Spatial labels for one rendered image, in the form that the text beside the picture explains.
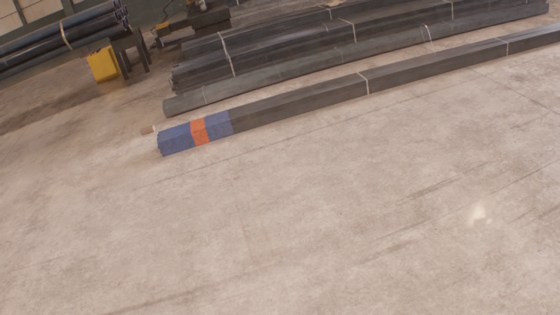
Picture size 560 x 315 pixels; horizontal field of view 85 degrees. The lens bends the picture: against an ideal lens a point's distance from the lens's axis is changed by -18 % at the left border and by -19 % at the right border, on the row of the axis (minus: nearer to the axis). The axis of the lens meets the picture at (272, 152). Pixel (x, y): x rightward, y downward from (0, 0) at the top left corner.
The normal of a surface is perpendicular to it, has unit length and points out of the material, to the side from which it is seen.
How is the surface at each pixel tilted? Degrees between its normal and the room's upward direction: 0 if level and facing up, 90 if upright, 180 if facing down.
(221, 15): 90
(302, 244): 0
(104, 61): 90
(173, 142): 90
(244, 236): 0
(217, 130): 90
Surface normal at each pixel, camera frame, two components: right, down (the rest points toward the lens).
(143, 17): 0.24, 0.48
